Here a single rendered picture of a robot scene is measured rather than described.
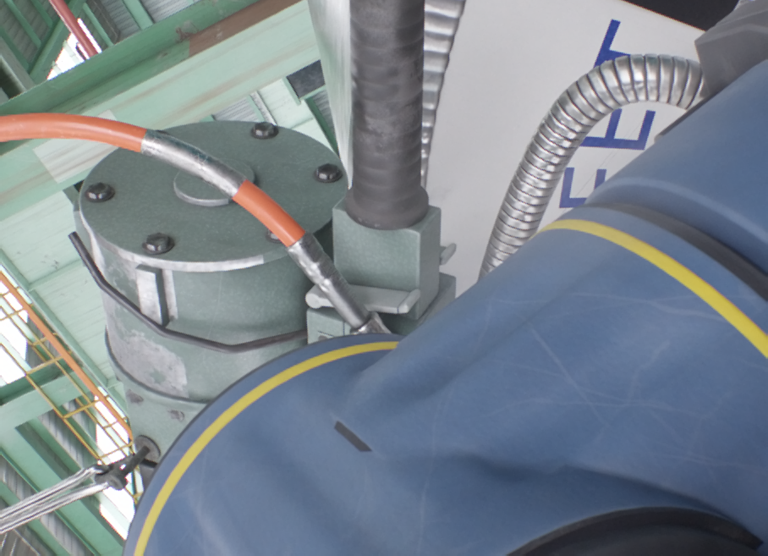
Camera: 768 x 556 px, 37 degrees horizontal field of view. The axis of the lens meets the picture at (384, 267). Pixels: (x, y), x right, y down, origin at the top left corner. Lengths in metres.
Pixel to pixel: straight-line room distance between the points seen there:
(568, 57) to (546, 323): 0.54
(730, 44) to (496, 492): 0.19
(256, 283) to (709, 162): 0.38
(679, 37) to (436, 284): 0.25
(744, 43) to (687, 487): 0.17
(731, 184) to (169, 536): 0.13
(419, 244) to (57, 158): 5.40
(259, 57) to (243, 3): 0.76
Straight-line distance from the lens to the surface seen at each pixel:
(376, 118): 0.54
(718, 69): 0.35
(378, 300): 0.58
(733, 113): 0.25
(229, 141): 0.68
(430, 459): 0.20
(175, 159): 0.55
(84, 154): 5.91
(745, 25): 0.33
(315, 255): 0.56
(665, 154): 0.25
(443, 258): 0.60
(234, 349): 0.60
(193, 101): 5.75
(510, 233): 0.53
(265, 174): 0.64
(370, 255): 0.59
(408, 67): 0.53
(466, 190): 0.77
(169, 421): 0.71
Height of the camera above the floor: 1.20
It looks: 8 degrees up
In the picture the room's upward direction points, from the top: 115 degrees counter-clockwise
